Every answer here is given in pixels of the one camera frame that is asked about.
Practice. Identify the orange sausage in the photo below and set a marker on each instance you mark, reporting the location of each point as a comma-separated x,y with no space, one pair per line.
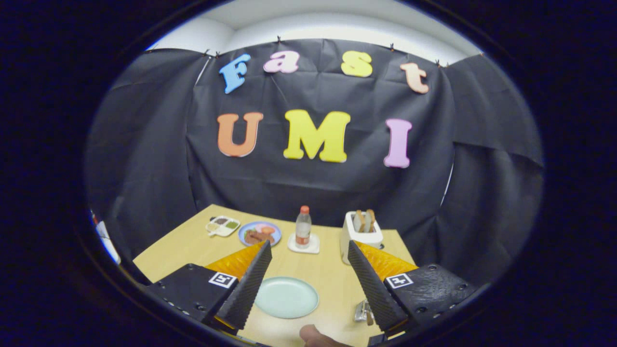
266,229

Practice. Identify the brown meat patty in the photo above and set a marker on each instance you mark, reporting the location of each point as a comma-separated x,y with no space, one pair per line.
258,237

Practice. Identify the clear plastic water bottle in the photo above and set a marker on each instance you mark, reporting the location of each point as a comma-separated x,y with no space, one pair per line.
303,231

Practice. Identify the metal cutlery rack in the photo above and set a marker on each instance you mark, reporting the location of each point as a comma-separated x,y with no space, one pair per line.
360,311

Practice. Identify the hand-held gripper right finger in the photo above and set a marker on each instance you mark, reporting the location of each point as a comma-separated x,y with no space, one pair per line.
373,289

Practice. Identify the blue plate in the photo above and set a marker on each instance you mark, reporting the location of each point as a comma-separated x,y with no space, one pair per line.
246,225

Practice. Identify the toast slice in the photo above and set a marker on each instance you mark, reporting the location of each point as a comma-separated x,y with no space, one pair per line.
359,220
370,219

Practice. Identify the white square coaster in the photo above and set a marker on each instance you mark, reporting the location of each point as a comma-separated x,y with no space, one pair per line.
313,246

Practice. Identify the white toaster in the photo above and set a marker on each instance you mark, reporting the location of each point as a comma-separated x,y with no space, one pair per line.
366,237

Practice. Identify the light green plate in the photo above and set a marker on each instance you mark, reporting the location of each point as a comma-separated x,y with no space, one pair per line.
287,297

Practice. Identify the white divided sauce dish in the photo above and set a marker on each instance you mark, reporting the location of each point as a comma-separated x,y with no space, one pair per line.
222,226

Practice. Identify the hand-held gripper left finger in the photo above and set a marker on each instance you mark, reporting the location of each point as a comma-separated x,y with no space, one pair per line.
246,291

